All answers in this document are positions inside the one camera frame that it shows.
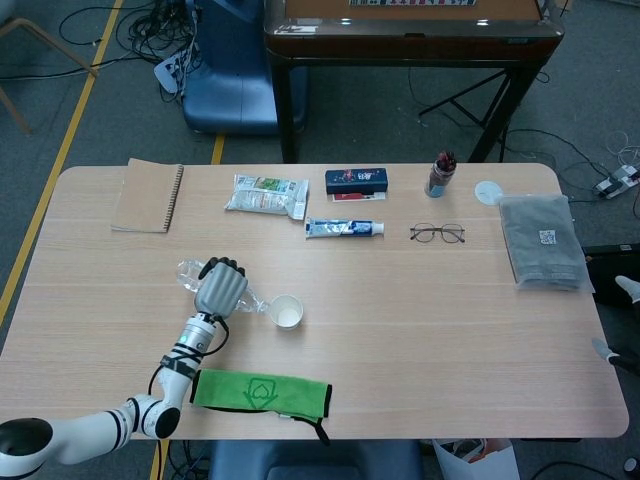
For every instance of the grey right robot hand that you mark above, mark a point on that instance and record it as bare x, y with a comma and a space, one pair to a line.
629, 289

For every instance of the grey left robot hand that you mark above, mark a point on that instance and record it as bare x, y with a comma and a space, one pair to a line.
222, 290

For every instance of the transparent plastic water bottle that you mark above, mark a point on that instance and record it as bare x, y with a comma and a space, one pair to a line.
189, 274

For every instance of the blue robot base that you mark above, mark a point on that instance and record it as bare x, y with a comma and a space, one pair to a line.
225, 95

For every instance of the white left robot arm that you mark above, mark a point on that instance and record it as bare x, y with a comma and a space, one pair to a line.
175, 380

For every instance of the white paper cup flower print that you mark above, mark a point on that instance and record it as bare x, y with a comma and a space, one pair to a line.
286, 316

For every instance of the grey garment in plastic bag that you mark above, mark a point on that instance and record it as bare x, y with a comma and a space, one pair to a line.
542, 245

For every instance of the green microfiber cloth black trim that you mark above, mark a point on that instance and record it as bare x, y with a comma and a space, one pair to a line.
225, 390

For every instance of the white plastic wipes packet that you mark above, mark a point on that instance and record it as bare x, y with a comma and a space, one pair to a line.
265, 197

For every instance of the white power strip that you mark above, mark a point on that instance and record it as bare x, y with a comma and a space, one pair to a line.
169, 75
617, 182

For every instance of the brown spiral notebook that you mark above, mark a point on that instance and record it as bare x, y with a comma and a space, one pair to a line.
145, 197

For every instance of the blue white toothpaste tube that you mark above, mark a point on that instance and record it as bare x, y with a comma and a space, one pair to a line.
340, 228

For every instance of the white round lid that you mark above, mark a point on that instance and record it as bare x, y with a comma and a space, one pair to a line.
487, 191

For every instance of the dark blue rectangular box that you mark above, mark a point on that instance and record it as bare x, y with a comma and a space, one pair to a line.
356, 180

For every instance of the glass jar with dried flowers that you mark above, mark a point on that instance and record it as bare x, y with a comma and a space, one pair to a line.
439, 182

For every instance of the white paper bag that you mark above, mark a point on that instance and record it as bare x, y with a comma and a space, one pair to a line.
480, 462

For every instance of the black tripod stand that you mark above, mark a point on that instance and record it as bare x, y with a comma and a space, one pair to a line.
435, 106

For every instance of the white chair wooden legs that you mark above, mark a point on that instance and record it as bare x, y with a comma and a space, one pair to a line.
15, 110

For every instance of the dark wooden mahjong table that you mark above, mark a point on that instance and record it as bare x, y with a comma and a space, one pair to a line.
410, 47

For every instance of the thin metal frame eyeglasses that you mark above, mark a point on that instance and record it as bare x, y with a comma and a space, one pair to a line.
438, 230

